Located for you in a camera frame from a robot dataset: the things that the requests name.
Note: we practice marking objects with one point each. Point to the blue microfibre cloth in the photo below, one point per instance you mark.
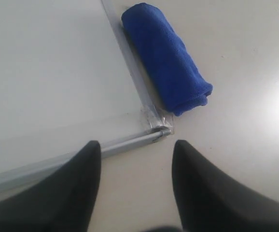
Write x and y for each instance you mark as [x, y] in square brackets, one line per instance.
[174, 74]

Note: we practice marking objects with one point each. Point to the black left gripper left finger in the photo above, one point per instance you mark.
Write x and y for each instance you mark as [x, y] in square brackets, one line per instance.
[62, 202]

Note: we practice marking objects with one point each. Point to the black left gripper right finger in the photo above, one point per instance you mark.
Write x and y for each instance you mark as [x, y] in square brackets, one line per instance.
[209, 200]

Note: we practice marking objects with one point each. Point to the white board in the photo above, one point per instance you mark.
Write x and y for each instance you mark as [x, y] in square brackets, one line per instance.
[67, 76]

